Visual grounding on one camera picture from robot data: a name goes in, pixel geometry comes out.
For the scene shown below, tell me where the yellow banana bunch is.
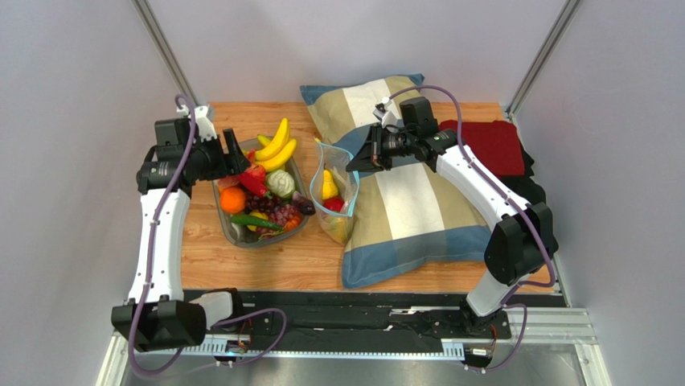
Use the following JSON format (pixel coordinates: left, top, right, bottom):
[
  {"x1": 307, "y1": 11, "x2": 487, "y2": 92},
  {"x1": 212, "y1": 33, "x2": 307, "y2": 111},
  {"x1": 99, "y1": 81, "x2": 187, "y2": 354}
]
[{"x1": 255, "y1": 117, "x2": 297, "y2": 173}]

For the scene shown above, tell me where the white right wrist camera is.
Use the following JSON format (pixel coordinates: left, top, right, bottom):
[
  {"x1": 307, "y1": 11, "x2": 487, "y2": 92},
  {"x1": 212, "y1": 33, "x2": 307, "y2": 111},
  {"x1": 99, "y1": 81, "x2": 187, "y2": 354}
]
[{"x1": 372, "y1": 96, "x2": 399, "y2": 130}]

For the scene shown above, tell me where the green white cabbage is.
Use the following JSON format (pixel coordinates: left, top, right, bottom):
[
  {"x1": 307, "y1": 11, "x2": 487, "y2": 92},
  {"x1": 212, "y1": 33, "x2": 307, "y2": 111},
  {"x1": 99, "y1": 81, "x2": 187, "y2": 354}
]
[{"x1": 265, "y1": 170, "x2": 296, "y2": 199}]

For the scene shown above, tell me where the black cap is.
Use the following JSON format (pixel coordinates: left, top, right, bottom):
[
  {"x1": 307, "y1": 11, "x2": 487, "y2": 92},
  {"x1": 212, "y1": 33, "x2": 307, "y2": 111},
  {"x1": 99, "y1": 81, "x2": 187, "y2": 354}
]
[{"x1": 500, "y1": 151, "x2": 547, "y2": 205}]

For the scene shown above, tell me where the red folded cloth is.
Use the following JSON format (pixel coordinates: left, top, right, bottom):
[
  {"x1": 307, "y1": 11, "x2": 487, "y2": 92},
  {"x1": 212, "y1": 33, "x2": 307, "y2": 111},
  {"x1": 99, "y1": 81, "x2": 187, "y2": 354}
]
[{"x1": 461, "y1": 121, "x2": 525, "y2": 178}]

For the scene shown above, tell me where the green chili pepper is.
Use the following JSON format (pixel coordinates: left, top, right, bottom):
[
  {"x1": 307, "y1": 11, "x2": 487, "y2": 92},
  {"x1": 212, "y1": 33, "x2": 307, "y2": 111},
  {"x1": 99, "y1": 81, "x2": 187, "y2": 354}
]
[{"x1": 230, "y1": 214, "x2": 284, "y2": 232}]

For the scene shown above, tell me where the small yellow lemon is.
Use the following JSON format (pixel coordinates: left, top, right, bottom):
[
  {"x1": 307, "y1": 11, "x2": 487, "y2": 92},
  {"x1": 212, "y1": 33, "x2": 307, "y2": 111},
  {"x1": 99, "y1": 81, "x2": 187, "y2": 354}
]
[{"x1": 247, "y1": 211, "x2": 269, "y2": 232}]

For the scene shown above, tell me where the yellow orange mango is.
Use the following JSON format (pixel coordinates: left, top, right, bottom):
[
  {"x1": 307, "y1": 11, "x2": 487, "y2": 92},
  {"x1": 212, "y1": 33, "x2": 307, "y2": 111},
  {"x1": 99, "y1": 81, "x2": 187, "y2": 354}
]
[{"x1": 318, "y1": 213, "x2": 353, "y2": 244}]

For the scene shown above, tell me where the checkered blue beige pillow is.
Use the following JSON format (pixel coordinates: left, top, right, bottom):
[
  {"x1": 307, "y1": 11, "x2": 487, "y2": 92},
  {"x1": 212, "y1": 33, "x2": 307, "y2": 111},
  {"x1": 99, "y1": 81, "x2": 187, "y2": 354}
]
[{"x1": 300, "y1": 74, "x2": 491, "y2": 290}]

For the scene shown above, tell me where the yellow pear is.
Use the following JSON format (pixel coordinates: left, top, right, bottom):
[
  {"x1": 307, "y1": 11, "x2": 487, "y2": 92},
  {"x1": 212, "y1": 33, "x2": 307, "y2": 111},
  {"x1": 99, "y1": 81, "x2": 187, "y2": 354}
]
[{"x1": 321, "y1": 169, "x2": 339, "y2": 201}]

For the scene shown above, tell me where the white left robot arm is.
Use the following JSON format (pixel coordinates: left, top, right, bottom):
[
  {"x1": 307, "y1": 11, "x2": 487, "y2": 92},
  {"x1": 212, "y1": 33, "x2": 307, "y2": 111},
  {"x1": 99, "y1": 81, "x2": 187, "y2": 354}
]
[{"x1": 111, "y1": 117, "x2": 249, "y2": 352}]

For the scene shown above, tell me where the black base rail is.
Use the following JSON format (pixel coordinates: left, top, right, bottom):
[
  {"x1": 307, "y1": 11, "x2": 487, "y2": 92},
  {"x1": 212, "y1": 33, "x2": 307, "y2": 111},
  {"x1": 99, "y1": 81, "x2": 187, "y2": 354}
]
[{"x1": 213, "y1": 290, "x2": 512, "y2": 355}]

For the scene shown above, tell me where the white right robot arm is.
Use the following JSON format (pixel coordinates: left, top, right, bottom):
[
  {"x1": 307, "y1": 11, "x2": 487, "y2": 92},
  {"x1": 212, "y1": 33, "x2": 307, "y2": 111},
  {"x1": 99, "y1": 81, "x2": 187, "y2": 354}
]
[{"x1": 346, "y1": 96, "x2": 555, "y2": 318}]

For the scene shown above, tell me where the grey fruit bowl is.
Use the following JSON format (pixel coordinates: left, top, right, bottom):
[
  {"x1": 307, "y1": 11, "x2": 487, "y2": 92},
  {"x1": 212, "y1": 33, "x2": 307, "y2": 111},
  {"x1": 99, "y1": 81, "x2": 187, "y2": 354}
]
[{"x1": 212, "y1": 158, "x2": 310, "y2": 248}]

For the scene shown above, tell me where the orange fruit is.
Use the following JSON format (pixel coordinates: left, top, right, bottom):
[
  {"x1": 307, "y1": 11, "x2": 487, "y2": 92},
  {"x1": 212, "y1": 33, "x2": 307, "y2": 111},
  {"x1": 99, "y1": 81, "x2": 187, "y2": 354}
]
[{"x1": 219, "y1": 187, "x2": 247, "y2": 215}]

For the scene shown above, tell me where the red apple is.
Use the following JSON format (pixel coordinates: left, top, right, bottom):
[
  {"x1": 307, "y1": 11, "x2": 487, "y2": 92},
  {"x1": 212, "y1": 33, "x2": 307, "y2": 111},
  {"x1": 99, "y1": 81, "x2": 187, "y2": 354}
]
[{"x1": 323, "y1": 196, "x2": 345, "y2": 213}]

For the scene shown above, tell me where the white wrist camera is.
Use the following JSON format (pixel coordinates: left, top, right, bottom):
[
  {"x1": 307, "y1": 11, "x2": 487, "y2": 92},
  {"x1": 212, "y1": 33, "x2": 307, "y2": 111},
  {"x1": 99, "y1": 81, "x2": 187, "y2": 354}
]
[
  {"x1": 372, "y1": 96, "x2": 399, "y2": 130},
  {"x1": 176, "y1": 102, "x2": 218, "y2": 144}
]

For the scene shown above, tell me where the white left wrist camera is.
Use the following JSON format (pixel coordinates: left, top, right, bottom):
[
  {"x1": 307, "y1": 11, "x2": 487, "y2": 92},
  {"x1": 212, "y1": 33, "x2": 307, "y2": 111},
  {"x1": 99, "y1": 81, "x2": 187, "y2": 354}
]
[{"x1": 176, "y1": 102, "x2": 218, "y2": 144}]

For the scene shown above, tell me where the clear zip top bag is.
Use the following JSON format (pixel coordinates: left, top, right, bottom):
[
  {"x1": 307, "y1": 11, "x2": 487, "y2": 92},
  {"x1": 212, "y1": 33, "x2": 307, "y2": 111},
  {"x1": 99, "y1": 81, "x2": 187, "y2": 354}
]
[{"x1": 310, "y1": 139, "x2": 359, "y2": 244}]

